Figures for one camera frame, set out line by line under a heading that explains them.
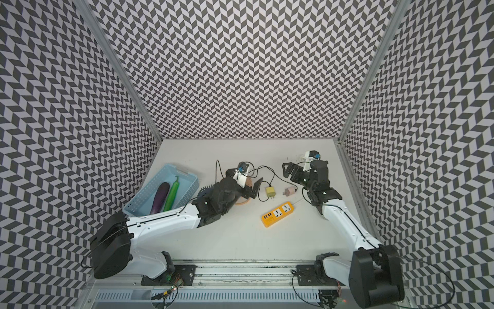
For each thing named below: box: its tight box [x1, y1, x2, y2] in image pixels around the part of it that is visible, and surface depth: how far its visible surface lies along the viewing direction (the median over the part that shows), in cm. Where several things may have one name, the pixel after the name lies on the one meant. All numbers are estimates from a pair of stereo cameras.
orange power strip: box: [260, 201, 295, 228], surface depth 88 cm
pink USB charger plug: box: [282, 186, 296, 197], surface depth 95 cm
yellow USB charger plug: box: [265, 186, 276, 199], surface depth 96 cm
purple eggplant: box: [149, 182, 170, 216], surface depth 93 cm
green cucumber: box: [163, 175, 180, 212], surface depth 94 cm
